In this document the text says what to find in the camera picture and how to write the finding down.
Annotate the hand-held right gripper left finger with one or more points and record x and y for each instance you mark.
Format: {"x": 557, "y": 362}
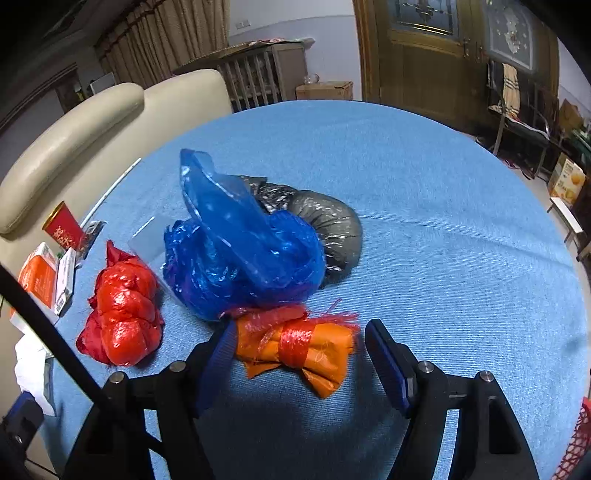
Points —
{"x": 222, "y": 353}

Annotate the beige leather sofa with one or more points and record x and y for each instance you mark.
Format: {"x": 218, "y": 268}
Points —
{"x": 69, "y": 138}

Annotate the blue cloth cover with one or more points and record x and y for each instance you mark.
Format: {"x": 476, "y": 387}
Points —
{"x": 438, "y": 230}

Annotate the clear plastic sheet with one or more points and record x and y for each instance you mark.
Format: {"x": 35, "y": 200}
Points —
{"x": 147, "y": 240}

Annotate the orange printed carton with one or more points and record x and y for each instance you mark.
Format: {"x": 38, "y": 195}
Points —
{"x": 565, "y": 180}

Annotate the beige striped scarf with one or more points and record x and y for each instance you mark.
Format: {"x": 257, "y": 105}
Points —
{"x": 510, "y": 90}

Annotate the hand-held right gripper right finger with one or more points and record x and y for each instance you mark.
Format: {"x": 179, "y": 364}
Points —
{"x": 385, "y": 357}

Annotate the red plastic basket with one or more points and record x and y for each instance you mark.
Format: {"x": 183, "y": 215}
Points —
{"x": 579, "y": 438}

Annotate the beige curtain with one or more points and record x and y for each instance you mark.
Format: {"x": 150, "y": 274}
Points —
{"x": 161, "y": 41}

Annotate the blue plastic bag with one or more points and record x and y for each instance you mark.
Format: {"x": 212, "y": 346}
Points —
{"x": 258, "y": 258}

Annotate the wooden slatted cabinet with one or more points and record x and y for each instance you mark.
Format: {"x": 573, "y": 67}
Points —
{"x": 286, "y": 69}

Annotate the brown cardboard box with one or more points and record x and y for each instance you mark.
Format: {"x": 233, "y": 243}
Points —
{"x": 323, "y": 90}

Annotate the black plastic bag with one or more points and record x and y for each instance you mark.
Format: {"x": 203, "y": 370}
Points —
{"x": 328, "y": 221}

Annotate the metal frame black chair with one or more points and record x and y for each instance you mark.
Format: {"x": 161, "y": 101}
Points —
{"x": 531, "y": 129}

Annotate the white crumpled paper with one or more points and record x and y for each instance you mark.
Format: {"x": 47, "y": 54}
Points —
{"x": 30, "y": 364}

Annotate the orange white carton box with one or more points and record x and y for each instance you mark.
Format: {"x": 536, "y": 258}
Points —
{"x": 37, "y": 277}

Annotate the wooden glass double door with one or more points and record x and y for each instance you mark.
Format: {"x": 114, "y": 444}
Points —
{"x": 415, "y": 69}

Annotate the red plastic bag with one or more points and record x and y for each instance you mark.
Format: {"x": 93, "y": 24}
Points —
{"x": 124, "y": 314}

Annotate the orange plastic bag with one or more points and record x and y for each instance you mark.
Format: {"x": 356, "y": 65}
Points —
{"x": 323, "y": 355}

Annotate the slim white box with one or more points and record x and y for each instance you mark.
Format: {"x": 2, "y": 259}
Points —
{"x": 64, "y": 281}

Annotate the thin white stick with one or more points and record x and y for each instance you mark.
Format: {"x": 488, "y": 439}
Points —
{"x": 113, "y": 187}

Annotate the small white stool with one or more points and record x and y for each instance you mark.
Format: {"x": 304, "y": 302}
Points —
{"x": 568, "y": 219}

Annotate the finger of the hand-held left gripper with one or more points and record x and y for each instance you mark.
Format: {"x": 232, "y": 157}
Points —
{"x": 18, "y": 415}

